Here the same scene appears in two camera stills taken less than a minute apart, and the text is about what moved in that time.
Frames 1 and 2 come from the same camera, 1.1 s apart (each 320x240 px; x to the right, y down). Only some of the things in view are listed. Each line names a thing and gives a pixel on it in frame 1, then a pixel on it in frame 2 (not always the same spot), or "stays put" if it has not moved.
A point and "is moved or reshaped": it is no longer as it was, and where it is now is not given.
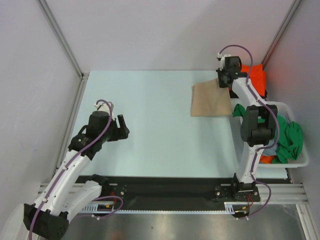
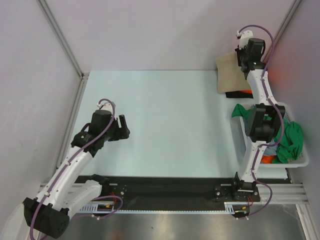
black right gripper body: (222, 78) -> (240, 54)
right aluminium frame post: (293, 9) stays put
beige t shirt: (208, 99) is moved or reshaped
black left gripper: (120, 133) stays put
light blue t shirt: (272, 150) stays put
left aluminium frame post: (82, 75) stays put
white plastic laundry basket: (237, 145) is moved or reshaped
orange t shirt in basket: (264, 159) stays put
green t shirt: (289, 143) stays put
